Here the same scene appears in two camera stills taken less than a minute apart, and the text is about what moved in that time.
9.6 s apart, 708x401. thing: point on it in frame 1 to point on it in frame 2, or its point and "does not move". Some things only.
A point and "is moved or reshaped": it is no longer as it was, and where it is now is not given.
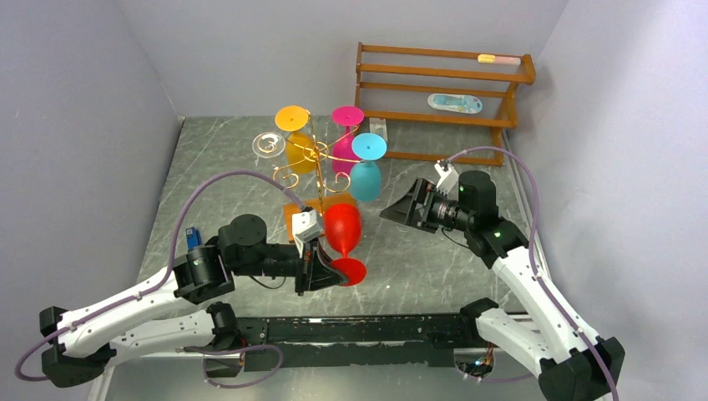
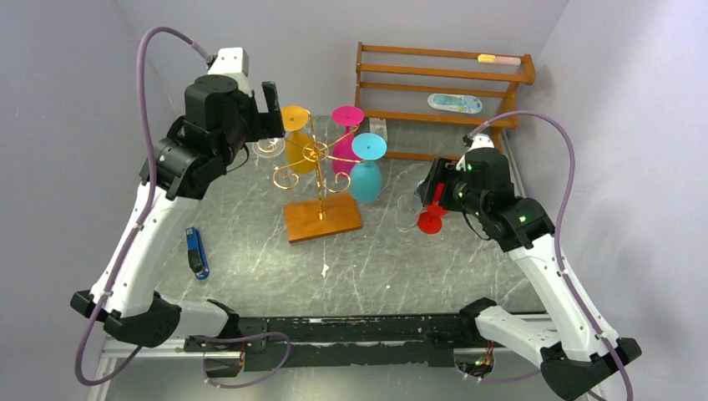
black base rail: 398,341 does not move
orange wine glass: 300,146 does not move
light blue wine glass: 365,177 does not move
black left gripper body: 301,279 to 256,123
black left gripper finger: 326,258 to 275,119
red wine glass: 343,227 is moved or reshaped
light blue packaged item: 455,103 does not move
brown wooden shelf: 465,88 does not move
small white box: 378,126 does not move
